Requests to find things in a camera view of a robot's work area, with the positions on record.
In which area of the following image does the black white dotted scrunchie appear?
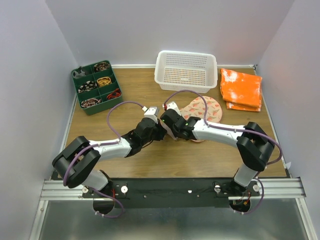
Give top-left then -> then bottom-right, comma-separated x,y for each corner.
77,80 -> 98,94

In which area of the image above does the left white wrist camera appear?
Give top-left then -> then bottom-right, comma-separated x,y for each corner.
144,106 -> 159,123

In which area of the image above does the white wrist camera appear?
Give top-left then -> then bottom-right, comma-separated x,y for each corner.
144,106 -> 159,123
162,101 -> 179,112

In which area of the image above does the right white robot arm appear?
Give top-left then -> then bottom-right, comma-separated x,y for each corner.
160,109 -> 276,196

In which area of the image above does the black floral scrunchie bottom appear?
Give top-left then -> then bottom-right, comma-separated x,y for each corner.
80,98 -> 102,109

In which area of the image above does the black floral scrunchie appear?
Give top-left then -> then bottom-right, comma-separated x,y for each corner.
93,61 -> 111,73
80,98 -> 102,109

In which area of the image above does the orange white cloth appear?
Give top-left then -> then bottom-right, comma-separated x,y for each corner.
220,68 -> 263,112

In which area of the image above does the tan hair tie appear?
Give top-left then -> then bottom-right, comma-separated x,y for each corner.
96,76 -> 113,86

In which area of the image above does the pink floral laundry bag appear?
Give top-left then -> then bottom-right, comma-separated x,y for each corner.
172,95 -> 224,143

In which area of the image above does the white plastic basket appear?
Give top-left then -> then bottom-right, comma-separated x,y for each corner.
154,50 -> 218,94

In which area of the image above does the orange black hair tie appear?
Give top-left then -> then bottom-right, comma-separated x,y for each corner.
106,88 -> 122,100

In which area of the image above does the black floral scrunchie top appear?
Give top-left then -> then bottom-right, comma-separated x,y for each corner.
93,61 -> 111,73

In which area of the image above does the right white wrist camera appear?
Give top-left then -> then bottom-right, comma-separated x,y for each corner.
162,101 -> 179,112

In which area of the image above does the green compartment tray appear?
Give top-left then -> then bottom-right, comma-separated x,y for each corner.
70,60 -> 123,116

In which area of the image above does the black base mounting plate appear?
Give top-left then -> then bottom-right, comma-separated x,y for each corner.
82,177 -> 266,210

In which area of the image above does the grey item in tray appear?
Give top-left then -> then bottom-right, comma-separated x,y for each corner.
71,66 -> 87,79

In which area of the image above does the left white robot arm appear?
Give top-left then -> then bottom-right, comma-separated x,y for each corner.
52,117 -> 167,198

